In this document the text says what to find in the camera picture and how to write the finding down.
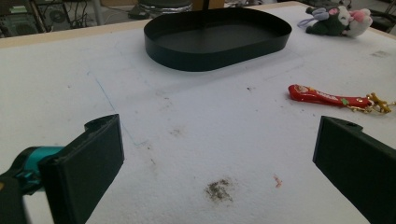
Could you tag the dark metal shelf rack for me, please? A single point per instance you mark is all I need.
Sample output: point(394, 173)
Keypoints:
point(37, 15)

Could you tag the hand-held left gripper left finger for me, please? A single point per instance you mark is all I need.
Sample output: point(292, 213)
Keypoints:
point(84, 168)

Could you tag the black oval tray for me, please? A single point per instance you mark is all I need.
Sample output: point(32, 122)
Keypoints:
point(214, 40)

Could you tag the silver round stool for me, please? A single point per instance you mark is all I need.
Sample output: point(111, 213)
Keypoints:
point(163, 6)

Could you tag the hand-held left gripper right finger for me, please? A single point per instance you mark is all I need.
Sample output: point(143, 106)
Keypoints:
point(358, 165)

